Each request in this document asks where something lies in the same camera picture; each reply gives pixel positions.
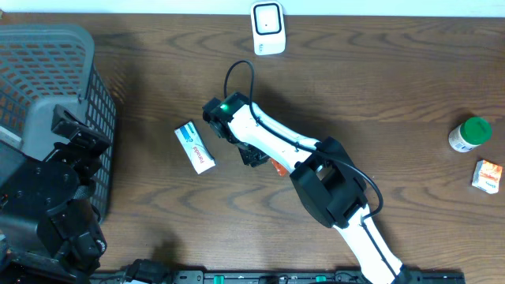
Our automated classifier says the grey plastic basket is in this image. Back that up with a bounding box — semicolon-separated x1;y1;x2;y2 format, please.
0;24;118;224

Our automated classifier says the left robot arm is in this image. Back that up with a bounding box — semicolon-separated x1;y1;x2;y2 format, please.
1;105;111;283

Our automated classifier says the orange snack bar wrapper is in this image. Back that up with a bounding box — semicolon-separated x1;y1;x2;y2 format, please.
270;159;289;177

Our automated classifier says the white Panadol medicine box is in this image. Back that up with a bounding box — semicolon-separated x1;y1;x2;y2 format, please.
174;121;216;174

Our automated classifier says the orange white snack packet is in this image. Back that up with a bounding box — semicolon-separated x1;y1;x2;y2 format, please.
471;160;503;194

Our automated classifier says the white barcode scanner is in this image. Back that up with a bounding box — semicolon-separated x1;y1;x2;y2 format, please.
250;1;286;56

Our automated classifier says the green lid white jar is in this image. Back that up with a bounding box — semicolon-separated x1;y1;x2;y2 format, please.
448;117;492;153

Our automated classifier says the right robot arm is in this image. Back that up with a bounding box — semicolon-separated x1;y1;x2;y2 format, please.
203;92;412;283

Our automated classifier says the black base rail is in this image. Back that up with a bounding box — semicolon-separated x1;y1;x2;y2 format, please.
88;258;466;284

